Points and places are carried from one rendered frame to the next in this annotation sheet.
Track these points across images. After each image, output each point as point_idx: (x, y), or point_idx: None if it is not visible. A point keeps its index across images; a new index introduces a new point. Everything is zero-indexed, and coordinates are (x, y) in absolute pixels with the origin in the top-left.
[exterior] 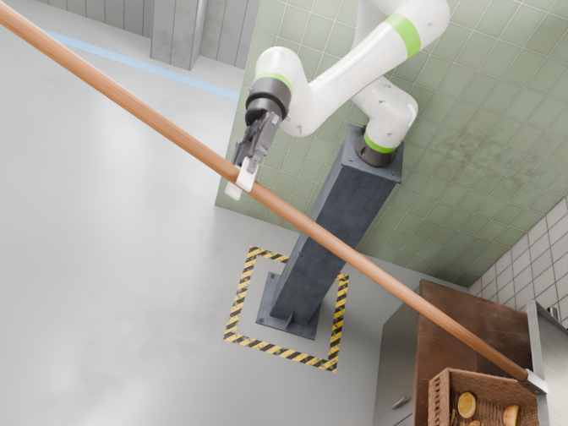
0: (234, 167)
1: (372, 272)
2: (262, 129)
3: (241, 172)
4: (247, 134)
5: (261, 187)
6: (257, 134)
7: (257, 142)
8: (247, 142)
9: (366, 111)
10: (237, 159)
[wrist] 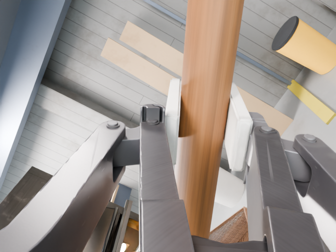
0: (182, 72)
1: None
2: (78, 189)
3: (170, 90)
4: (272, 245)
5: (175, 166)
6: (140, 202)
7: (113, 141)
8: (262, 222)
9: None
10: (266, 148)
